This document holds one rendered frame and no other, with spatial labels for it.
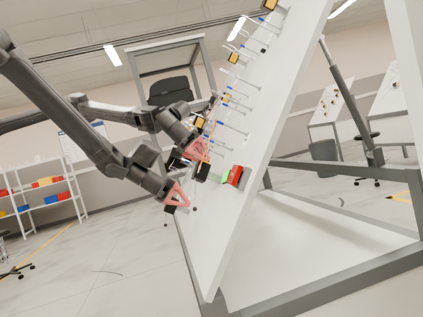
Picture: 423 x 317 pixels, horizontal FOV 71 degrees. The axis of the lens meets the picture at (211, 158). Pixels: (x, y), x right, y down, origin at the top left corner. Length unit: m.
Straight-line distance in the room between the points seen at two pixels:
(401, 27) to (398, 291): 0.66
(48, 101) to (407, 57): 0.70
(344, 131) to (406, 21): 6.30
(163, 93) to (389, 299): 1.58
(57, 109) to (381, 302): 0.91
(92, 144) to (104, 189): 7.91
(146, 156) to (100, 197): 7.95
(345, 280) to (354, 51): 10.11
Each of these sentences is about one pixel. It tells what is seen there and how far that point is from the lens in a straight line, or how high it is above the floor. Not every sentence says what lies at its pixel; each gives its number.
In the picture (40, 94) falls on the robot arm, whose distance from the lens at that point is 0.79.
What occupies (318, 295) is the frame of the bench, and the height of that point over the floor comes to 0.79.
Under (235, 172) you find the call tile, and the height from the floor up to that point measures 1.11.
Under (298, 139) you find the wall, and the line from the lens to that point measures 9.38.
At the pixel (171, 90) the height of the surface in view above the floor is 1.56.
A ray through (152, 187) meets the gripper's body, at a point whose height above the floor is 1.11.
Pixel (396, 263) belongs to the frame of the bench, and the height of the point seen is 0.79.
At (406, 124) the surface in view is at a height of 0.67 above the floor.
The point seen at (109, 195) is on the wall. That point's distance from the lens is 8.71.
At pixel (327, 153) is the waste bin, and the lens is 5.42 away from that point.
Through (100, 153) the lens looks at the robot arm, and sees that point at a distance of 0.82.
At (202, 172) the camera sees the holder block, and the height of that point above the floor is 1.11.
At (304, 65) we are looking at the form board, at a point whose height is 1.31.
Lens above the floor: 1.21
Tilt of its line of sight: 4 degrees down
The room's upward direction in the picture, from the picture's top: 15 degrees counter-clockwise
